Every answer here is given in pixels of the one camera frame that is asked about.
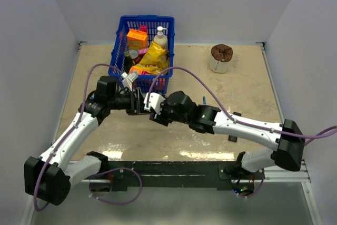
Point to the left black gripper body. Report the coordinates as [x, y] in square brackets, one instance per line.
[132, 107]

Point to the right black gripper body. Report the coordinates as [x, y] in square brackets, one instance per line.
[167, 115]

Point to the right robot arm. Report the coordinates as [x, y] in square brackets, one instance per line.
[282, 143]

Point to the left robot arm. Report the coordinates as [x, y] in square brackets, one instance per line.
[51, 176]

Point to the black remote control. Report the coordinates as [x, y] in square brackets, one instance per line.
[231, 137]

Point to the blue plastic basket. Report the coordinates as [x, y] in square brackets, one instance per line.
[121, 63]

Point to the orange pink snack box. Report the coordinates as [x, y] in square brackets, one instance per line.
[139, 70]

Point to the yellow chip bag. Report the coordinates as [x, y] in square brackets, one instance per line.
[155, 59]

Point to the tin can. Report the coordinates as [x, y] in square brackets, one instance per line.
[133, 55]

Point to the orange juice carton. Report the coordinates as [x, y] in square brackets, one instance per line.
[137, 40]

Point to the white pump bottle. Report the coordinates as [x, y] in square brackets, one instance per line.
[160, 38]

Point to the white cup brown lid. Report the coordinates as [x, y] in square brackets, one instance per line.
[219, 61]

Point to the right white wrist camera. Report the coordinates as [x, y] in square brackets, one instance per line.
[153, 101]

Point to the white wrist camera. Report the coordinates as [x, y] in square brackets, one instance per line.
[128, 79]
[153, 101]

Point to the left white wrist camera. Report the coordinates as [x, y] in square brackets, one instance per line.
[128, 79]

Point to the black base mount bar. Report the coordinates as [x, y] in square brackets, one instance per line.
[165, 174]

